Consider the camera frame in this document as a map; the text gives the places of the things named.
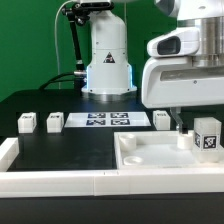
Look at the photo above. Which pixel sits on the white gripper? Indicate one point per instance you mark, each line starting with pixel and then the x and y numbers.
pixel 175 83

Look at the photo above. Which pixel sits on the white square tabletop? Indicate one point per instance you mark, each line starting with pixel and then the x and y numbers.
pixel 159 149

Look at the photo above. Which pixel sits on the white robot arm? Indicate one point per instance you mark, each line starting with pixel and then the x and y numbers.
pixel 109 75

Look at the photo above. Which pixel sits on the white marker sheet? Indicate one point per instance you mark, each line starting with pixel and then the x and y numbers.
pixel 107 119

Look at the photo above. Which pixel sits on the white left fence wall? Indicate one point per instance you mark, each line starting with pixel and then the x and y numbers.
pixel 9 150

